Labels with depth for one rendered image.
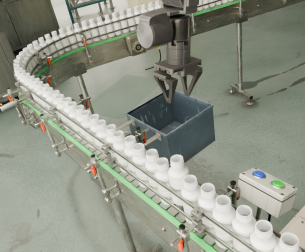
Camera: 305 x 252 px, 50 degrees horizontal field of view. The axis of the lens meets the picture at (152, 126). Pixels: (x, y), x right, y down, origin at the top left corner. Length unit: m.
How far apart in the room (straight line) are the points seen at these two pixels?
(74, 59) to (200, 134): 1.30
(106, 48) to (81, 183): 1.12
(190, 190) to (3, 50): 3.52
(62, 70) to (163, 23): 1.85
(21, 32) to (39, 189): 3.80
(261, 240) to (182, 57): 0.45
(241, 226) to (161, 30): 0.49
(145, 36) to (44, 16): 5.67
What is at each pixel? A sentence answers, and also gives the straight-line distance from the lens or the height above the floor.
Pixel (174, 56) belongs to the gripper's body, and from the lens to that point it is 0.77.
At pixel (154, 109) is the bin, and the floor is 0.88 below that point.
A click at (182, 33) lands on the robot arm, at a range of 0.76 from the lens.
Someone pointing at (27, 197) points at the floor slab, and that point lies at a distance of 2.93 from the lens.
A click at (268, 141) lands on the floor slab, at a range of 2.91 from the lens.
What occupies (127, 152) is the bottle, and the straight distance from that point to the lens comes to 1.11.
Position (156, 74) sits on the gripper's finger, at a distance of 0.79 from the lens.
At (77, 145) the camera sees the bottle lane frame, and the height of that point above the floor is 0.99.
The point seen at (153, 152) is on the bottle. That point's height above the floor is 1.15.
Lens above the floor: 1.80
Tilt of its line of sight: 34 degrees down
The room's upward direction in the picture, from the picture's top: 12 degrees counter-clockwise
